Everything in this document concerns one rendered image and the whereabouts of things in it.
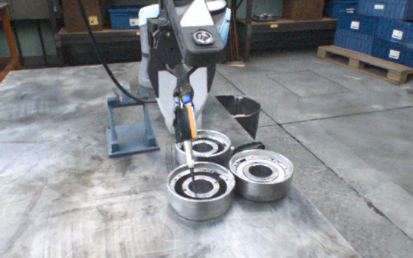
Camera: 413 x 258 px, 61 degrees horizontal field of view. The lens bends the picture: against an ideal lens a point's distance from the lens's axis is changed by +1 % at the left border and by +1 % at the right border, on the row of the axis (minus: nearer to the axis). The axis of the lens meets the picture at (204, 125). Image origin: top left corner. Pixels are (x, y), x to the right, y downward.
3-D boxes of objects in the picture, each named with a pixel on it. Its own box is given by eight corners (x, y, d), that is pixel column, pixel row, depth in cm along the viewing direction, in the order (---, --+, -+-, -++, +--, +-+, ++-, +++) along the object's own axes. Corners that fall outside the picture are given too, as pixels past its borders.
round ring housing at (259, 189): (304, 188, 58) (307, 167, 56) (261, 214, 52) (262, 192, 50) (257, 162, 65) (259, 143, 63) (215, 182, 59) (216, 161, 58)
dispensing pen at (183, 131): (189, 200, 48) (171, 84, 50) (184, 199, 52) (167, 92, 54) (204, 197, 48) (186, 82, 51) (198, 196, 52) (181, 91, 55)
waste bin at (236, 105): (265, 181, 198) (271, 113, 179) (209, 191, 189) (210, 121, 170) (243, 152, 227) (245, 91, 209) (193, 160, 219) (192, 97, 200)
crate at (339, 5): (349, 13, 494) (352, -3, 484) (367, 17, 461) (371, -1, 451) (316, 15, 483) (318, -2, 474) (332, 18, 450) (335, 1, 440)
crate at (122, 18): (155, 23, 422) (153, 4, 413) (158, 29, 389) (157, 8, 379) (110, 24, 411) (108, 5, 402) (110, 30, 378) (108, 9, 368)
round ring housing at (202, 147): (180, 179, 60) (179, 159, 58) (171, 150, 69) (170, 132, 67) (237, 172, 62) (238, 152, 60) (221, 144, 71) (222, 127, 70)
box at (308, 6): (327, 20, 443) (332, -17, 424) (290, 22, 430) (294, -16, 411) (308, 15, 480) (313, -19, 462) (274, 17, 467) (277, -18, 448)
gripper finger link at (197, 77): (201, 107, 58) (195, 54, 54) (212, 121, 53) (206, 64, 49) (184, 111, 57) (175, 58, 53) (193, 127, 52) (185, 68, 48)
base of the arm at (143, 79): (136, 76, 114) (133, 46, 110) (180, 71, 118) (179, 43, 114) (141, 91, 101) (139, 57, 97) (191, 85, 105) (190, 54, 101)
